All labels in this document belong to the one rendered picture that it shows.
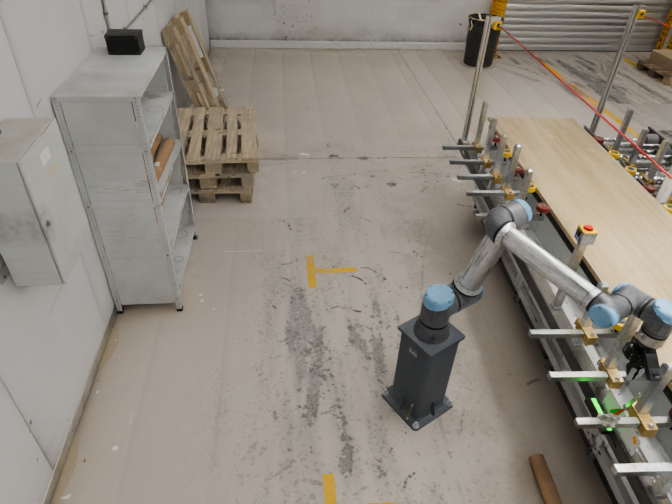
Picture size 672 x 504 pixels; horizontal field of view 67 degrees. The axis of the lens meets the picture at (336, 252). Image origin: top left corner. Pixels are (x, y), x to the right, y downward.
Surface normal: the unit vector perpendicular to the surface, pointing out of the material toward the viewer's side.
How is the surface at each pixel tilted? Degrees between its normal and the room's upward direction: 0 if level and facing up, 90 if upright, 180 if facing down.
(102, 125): 90
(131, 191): 90
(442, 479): 0
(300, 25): 90
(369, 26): 90
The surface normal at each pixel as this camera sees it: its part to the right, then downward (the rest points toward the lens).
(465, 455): 0.04, -0.79
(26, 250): 0.09, 0.61
